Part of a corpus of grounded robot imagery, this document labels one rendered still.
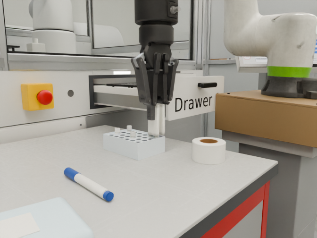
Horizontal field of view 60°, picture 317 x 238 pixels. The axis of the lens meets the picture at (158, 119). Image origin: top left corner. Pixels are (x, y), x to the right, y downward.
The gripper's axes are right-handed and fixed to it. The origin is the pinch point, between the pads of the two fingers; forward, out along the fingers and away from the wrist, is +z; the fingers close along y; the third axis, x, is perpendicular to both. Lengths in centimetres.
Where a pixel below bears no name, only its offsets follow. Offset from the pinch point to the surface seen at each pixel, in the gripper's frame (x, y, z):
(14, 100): 36.1, -17.4, -2.8
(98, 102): 34.7, 8.2, -0.4
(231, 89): 86, 191, 7
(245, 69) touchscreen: 25, 93, -11
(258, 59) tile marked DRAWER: 21, 100, -16
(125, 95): 21.3, 8.7, -3.4
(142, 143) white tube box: -1.5, -5.9, 4.3
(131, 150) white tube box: 0.5, -7.0, 6.0
